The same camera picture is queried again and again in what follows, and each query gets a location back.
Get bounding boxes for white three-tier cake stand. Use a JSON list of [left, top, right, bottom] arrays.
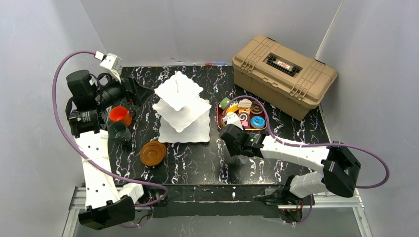
[[152, 71, 211, 143]]

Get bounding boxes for metal serving tongs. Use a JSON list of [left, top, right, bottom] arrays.
[[237, 155, 252, 164]]

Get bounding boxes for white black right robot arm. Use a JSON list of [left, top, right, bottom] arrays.
[[219, 124, 361, 201]]

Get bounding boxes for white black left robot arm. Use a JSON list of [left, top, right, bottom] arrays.
[[66, 70, 154, 230]]

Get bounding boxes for orange plastic cup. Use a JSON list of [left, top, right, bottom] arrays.
[[108, 106, 136, 127]]

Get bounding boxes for blue sprinkled donut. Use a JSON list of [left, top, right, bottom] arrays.
[[251, 116, 266, 129]]

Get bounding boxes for chocolate swirl roll cake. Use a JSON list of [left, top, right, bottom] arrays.
[[238, 113, 250, 122]]

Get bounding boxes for red dessert tray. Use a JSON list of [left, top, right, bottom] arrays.
[[217, 101, 267, 131]]

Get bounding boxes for chocolate sprinkled donut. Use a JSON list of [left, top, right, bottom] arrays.
[[250, 101, 263, 115]]

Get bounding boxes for yellow decorated cake slice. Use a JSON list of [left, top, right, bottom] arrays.
[[226, 101, 239, 114]]

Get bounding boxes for white triangle cake slice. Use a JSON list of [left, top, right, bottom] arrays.
[[238, 99, 252, 109]]

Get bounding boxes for green swirl roll cake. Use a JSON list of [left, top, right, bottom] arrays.
[[218, 97, 231, 110]]

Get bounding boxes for brown round wooden lid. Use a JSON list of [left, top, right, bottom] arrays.
[[140, 141, 167, 166]]

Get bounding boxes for tan plastic toolbox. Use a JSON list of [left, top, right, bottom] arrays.
[[232, 35, 337, 120]]

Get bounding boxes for red blue screwdriver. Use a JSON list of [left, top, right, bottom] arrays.
[[205, 62, 226, 66]]

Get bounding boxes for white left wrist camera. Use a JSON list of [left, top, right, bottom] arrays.
[[94, 51, 123, 83]]

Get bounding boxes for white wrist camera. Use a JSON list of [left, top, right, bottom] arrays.
[[223, 112, 243, 130], [94, 51, 123, 83]]

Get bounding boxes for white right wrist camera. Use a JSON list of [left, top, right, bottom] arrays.
[[223, 112, 243, 130]]

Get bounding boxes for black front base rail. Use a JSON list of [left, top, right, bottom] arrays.
[[153, 184, 280, 218]]

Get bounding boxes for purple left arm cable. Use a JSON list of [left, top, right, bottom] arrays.
[[52, 50, 169, 228]]

